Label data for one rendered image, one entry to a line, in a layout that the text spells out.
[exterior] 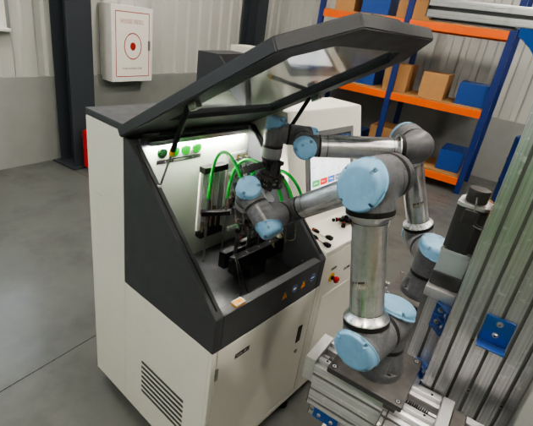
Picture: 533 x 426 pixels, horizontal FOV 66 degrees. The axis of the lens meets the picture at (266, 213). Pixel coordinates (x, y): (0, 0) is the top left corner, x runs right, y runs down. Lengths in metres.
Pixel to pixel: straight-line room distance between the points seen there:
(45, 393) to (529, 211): 2.35
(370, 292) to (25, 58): 4.89
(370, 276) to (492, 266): 0.37
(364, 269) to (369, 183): 0.21
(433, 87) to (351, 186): 5.80
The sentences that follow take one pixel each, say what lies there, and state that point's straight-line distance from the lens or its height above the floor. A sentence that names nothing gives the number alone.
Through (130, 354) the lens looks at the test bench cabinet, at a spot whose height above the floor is 0.40.
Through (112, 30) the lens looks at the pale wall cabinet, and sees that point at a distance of 5.77.
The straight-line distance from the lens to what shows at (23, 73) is 5.49.
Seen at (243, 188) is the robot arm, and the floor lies 1.46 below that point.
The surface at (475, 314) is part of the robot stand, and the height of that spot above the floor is 1.26.
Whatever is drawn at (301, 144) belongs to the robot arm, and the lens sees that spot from 1.35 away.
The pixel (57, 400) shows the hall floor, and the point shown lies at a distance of 2.59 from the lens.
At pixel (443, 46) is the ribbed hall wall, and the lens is 7.89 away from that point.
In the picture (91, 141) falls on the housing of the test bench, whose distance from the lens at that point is 1.89.
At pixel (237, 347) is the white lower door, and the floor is 0.74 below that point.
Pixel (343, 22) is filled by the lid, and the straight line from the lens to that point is 1.09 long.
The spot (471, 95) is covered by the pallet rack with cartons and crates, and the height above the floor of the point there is 1.36.
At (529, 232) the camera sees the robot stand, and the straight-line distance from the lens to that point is 1.21.
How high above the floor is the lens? 1.92
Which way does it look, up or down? 25 degrees down
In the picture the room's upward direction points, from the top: 9 degrees clockwise
